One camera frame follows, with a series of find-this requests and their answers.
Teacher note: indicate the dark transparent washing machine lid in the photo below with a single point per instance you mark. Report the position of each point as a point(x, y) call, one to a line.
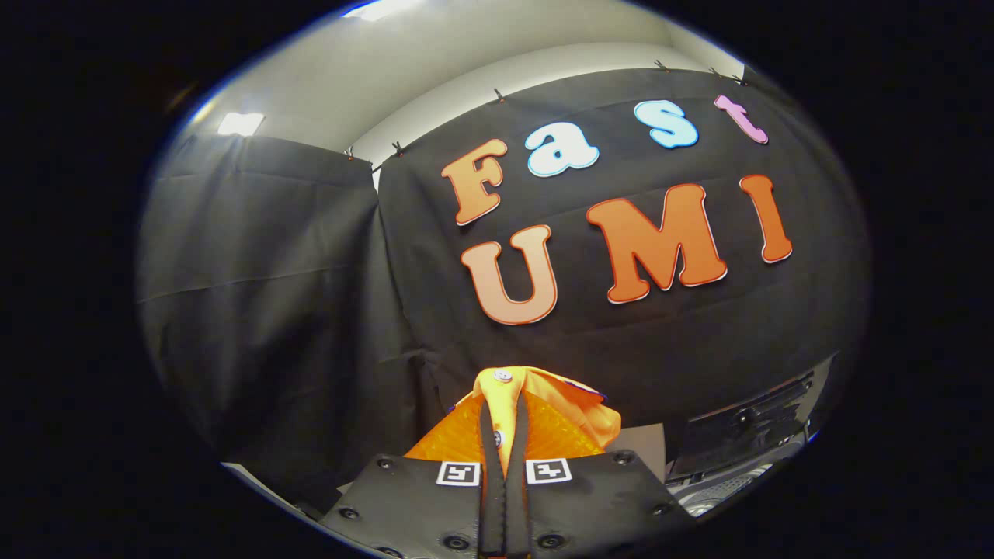
point(745, 435)

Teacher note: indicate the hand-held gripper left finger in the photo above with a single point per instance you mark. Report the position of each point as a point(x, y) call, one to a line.
point(411, 505)

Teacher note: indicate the ceiling light panel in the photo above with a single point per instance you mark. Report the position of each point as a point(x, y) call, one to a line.
point(241, 123)

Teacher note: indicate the orange polo shirt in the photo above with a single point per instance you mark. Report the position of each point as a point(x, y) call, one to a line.
point(559, 392)

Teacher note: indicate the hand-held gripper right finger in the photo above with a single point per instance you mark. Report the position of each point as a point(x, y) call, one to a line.
point(598, 501)

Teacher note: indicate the row of small black clips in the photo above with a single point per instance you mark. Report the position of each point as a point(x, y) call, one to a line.
point(498, 96)

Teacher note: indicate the plain black side curtain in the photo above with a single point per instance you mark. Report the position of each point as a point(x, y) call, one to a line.
point(256, 310)

